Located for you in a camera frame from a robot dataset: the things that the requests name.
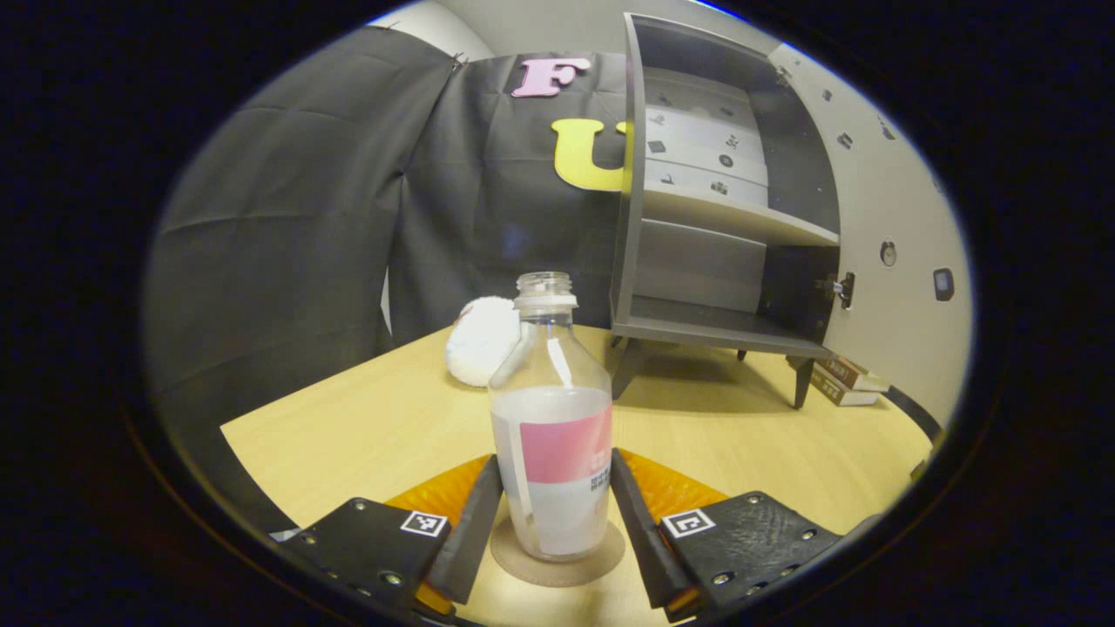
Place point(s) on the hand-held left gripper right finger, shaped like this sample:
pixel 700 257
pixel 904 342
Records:
pixel 640 540

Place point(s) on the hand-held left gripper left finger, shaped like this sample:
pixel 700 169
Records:
pixel 475 540

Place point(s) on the round brown coaster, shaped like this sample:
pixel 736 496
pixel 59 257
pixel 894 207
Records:
pixel 523 570

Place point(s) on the clear bottle with pink label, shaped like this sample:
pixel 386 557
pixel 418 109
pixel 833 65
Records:
pixel 553 453

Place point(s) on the grey cabinet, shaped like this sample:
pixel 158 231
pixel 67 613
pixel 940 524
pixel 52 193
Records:
pixel 697 261

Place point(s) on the light grey cabinet door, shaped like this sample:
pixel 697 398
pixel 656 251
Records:
pixel 897 200

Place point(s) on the white plush toy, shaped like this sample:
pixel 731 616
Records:
pixel 479 344

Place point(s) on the beige book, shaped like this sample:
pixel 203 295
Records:
pixel 841 394

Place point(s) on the brown book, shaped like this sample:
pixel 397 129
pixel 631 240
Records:
pixel 858 374

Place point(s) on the black backdrop cloth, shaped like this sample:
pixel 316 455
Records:
pixel 287 218

